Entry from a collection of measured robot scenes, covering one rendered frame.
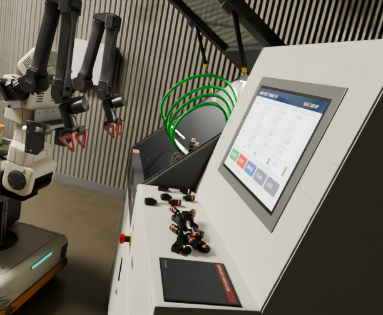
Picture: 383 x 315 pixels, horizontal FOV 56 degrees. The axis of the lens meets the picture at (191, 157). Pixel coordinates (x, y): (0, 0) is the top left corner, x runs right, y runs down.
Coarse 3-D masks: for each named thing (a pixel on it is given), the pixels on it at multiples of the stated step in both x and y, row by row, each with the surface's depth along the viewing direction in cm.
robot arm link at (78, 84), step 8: (96, 16) 186; (104, 16) 185; (96, 24) 188; (104, 24) 189; (120, 24) 192; (96, 32) 189; (96, 40) 190; (88, 48) 191; (96, 48) 192; (88, 56) 192; (96, 56) 195; (88, 64) 193; (80, 72) 193; (88, 72) 194; (80, 80) 193; (80, 88) 194
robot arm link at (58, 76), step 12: (60, 0) 142; (72, 12) 145; (60, 24) 148; (72, 24) 147; (60, 36) 148; (72, 36) 149; (60, 48) 149; (72, 48) 151; (60, 60) 150; (72, 60) 153; (60, 72) 151; (60, 84) 151
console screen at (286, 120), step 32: (256, 96) 116; (288, 96) 96; (320, 96) 82; (256, 128) 107; (288, 128) 90; (320, 128) 77; (224, 160) 121; (256, 160) 99; (288, 160) 84; (256, 192) 92; (288, 192) 79
